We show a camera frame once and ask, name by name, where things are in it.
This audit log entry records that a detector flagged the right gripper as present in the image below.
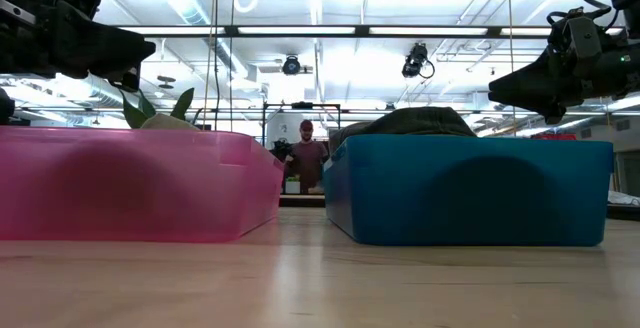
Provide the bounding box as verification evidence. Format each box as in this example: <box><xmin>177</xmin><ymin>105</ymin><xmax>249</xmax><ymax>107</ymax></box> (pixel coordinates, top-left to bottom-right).
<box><xmin>488</xmin><ymin>42</ymin><xmax>624</xmax><ymax>126</ymax></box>

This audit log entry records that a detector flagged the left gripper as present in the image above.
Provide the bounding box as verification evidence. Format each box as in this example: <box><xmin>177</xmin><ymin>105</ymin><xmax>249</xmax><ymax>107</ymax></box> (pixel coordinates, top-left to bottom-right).
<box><xmin>0</xmin><ymin>0</ymin><xmax>158</xmax><ymax>94</ymax></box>

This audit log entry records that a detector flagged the tan baseball cap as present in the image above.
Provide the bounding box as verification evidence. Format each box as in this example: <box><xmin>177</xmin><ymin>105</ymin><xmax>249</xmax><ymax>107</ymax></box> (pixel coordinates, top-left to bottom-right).
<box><xmin>141</xmin><ymin>113</ymin><xmax>201</xmax><ymax>131</ymax></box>

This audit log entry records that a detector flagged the dark grey baseball cap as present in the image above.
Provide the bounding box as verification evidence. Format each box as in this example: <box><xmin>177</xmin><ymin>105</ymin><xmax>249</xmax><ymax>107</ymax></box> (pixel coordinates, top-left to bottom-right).
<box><xmin>328</xmin><ymin>106</ymin><xmax>477</xmax><ymax>155</ymax></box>

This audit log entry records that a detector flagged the red background bin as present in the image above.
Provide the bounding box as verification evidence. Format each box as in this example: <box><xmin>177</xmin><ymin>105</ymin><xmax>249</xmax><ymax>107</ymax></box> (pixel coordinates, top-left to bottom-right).
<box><xmin>529</xmin><ymin>132</ymin><xmax>577</xmax><ymax>142</ymax></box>

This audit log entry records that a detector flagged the white LED light strip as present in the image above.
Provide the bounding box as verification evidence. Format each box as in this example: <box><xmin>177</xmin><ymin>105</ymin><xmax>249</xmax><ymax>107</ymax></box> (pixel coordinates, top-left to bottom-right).
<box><xmin>499</xmin><ymin>28</ymin><xmax>552</xmax><ymax>37</ymax></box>
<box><xmin>237</xmin><ymin>26</ymin><xmax>356</xmax><ymax>36</ymax></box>
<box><xmin>368</xmin><ymin>27</ymin><xmax>489</xmax><ymax>37</ymax></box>
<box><xmin>119</xmin><ymin>26</ymin><xmax>226</xmax><ymax>35</ymax></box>

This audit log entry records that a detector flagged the green plant in white pot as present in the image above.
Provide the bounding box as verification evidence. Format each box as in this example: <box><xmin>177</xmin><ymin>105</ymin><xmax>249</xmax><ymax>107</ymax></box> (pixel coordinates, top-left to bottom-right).
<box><xmin>121</xmin><ymin>87</ymin><xmax>195</xmax><ymax>130</ymax></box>

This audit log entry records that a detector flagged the blue plastic bin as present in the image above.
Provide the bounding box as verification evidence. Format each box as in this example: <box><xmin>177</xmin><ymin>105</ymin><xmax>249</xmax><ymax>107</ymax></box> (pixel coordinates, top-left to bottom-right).
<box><xmin>322</xmin><ymin>134</ymin><xmax>615</xmax><ymax>248</ymax></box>

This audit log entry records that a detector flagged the pink translucent plastic bin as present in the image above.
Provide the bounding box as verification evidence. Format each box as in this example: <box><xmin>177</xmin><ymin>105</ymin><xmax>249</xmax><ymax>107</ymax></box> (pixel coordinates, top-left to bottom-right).
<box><xmin>0</xmin><ymin>125</ymin><xmax>285</xmax><ymax>244</ymax></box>

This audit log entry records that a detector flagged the white cloth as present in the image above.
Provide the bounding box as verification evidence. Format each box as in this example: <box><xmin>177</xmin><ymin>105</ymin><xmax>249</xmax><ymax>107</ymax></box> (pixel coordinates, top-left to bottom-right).
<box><xmin>607</xmin><ymin>190</ymin><xmax>640</xmax><ymax>208</ymax></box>

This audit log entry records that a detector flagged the black device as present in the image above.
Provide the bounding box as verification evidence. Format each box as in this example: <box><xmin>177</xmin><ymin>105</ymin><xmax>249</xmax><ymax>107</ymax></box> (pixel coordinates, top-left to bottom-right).
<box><xmin>271</xmin><ymin>138</ymin><xmax>295</xmax><ymax>163</ymax></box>

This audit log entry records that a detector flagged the person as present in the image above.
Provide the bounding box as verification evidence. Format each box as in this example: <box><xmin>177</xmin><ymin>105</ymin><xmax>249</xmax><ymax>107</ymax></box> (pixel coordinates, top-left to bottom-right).
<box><xmin>283</xmin><ymin>119</ymin><xmax>330</xmax><ymax>195</ymax></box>

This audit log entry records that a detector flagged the dark background table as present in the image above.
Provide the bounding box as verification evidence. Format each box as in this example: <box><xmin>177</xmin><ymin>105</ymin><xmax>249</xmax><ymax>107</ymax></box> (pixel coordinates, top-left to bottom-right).
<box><xmin>278</xmin><ymin>194</ymin><xmax>326</xmax><ymax>209</ymax></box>

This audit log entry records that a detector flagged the thin hanging cable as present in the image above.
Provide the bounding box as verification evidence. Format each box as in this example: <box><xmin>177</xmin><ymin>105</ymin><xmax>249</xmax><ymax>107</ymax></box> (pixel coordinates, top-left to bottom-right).
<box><xmin>227</xmin><ymin>0</ymin><xmax>237</xmax><ymax>133</ymax></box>
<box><xmin>505</xmin><ymin>0</ymin><xmax>518</xmax><ymax>137</ymax></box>
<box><xmin>201</xmin><ymin>0</ymin><xmax>222</xmax><ymax>132</ymax></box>

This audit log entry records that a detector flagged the black camera with cable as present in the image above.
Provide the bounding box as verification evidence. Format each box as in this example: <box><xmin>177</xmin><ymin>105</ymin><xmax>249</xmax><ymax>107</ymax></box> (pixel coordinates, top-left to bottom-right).
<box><xmin>401</xmin><ymin>42</ymin><xmax>436</xmax><ymax>80</ymax></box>

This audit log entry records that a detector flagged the black overhead camera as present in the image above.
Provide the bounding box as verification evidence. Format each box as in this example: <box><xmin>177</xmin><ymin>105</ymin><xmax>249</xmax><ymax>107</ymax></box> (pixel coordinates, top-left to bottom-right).
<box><xmin>281</xmin><ymin>55</ymin><xmax>303</xmax><ymax>77</ymax></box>

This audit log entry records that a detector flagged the black background rig frame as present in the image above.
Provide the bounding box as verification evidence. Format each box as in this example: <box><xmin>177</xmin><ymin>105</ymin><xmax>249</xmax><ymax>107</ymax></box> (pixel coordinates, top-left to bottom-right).
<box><xmin>260</xmin><ymin>101</ymin><xmax>342</xmax><ymax>144</ymax></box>

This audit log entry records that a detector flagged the black aluminium rig frame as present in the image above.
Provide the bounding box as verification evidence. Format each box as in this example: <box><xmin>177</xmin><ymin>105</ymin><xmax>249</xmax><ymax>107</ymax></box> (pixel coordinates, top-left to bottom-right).
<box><xmin>107</xmin><ymin>24</ymin><xmax>624</xmax><ymax>39</ymax></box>

